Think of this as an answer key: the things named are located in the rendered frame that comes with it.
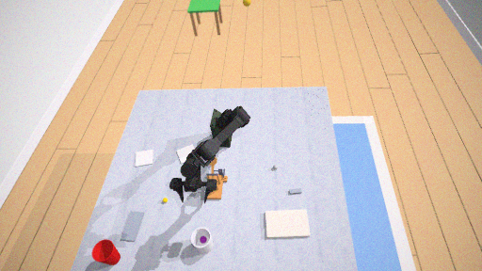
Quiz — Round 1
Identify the cream flat rectangular block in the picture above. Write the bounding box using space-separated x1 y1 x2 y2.
265 210 311 239

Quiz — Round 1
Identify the white cup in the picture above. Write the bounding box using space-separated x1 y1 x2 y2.
191 228 214 253

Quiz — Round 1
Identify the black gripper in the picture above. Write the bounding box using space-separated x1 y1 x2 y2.
169 169 217 203

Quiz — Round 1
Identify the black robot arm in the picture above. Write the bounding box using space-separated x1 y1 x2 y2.
180 106 250 192

